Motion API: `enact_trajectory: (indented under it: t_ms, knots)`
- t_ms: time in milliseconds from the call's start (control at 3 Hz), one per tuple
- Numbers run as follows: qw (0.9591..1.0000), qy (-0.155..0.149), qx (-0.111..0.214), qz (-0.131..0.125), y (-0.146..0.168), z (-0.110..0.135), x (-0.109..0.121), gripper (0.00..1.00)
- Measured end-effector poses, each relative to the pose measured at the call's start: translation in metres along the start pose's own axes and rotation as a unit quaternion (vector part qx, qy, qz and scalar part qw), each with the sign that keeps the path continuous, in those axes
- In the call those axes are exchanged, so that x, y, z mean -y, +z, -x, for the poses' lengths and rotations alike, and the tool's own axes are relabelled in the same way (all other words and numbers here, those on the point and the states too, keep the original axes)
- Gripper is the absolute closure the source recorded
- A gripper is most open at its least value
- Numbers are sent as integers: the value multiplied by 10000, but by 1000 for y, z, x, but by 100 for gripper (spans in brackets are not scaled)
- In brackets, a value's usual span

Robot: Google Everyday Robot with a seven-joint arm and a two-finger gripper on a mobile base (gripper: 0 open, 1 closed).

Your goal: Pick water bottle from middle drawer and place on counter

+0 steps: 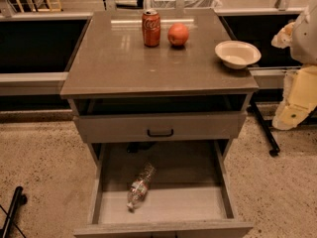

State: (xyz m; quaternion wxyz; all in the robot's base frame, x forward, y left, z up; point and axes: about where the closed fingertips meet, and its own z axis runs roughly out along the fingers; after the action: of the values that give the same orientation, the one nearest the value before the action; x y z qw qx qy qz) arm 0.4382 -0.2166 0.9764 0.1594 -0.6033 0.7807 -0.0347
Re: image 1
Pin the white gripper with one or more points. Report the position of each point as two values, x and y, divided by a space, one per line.
305 40

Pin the clear plastic water bottle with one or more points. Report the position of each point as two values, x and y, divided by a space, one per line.
140 186

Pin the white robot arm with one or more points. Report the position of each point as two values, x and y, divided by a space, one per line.
301 37

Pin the open grey middle drawer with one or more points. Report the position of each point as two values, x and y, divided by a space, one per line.
189 195

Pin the grey top drawer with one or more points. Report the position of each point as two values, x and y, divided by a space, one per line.
159 127

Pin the grey drawer cabinet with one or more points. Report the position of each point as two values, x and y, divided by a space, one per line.
114 73

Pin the black stand leg right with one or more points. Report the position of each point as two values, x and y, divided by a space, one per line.
274 148

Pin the black stand leg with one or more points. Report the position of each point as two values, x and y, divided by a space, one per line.
274 148
18 199

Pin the white paper bowl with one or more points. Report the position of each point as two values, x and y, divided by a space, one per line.
237 54

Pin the red apple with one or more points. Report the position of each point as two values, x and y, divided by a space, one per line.
178 34

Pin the red cola can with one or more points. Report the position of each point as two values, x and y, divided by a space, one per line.
151 28

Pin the black stand leg left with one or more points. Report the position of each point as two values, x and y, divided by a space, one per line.
18 199

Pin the white wire basket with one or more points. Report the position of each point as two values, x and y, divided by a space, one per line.
187 4

